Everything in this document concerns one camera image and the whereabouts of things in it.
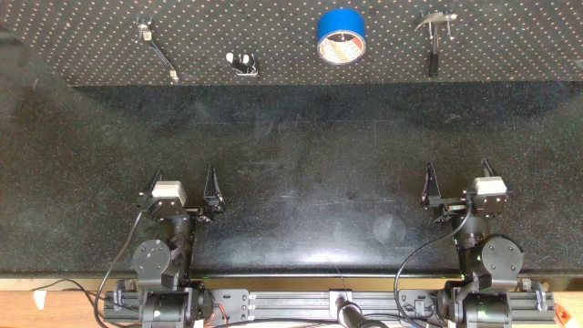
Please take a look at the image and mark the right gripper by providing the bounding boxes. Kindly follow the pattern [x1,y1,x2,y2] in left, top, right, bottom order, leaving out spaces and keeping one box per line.
[419,158,497,224]

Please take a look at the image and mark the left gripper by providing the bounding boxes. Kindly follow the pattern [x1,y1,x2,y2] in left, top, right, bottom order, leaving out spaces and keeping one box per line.
[138,164,226,224]

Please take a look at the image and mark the hammer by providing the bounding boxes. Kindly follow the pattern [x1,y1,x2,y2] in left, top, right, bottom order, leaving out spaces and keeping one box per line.
[413,11,459,78]

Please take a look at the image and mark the black and white pliers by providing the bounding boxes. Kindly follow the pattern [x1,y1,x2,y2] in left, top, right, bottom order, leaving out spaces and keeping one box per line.
[224,51,260,77]

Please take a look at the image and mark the wrench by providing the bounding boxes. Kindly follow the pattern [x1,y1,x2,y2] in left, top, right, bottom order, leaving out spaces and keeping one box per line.
[138,17,180,86]

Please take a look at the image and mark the roll of blue tape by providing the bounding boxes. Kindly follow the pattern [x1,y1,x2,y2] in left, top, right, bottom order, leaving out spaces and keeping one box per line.
[316,7,368,67]

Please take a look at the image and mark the black pegboard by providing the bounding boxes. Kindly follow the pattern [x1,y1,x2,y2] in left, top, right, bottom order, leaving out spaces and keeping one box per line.
[0,0,583,87]

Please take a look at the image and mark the orange plastic object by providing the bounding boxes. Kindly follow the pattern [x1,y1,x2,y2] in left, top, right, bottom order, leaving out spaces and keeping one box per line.
[554,303,576,328]

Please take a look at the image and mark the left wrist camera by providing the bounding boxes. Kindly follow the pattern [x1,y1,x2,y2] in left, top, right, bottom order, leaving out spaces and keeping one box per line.
[150,180,188,206]

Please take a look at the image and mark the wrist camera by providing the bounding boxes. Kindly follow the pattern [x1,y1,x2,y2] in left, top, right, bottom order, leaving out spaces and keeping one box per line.
[471,176,508,197]
[150,180,188,206]

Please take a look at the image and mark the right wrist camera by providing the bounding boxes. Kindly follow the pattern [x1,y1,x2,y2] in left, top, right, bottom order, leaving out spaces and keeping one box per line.
[471,176,508,197]

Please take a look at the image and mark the black cable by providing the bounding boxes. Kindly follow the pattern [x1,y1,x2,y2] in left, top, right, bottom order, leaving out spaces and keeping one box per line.
[394,204,475,328]
[93,211,145,328]

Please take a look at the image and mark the thin black wire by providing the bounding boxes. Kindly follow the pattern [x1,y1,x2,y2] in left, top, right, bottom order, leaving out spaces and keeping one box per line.
[29,278,101,311]

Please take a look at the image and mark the mounting rail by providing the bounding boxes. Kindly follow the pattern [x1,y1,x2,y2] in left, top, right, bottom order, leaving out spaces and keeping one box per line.
[103,278,559,328]

